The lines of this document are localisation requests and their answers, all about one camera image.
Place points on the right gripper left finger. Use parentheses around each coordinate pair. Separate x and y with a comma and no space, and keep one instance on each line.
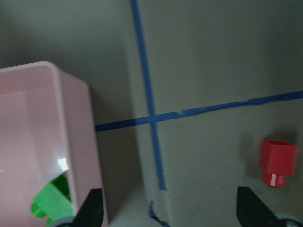
(91,213)

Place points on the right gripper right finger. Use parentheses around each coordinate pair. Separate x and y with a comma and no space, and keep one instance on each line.
(251,211)

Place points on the green toy block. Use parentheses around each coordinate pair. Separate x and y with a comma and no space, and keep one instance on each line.
(53,201)

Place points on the red toy block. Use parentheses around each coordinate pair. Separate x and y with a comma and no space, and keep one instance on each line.
(278,161)

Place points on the pink plastic box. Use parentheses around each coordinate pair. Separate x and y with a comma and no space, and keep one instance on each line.
(46,129)

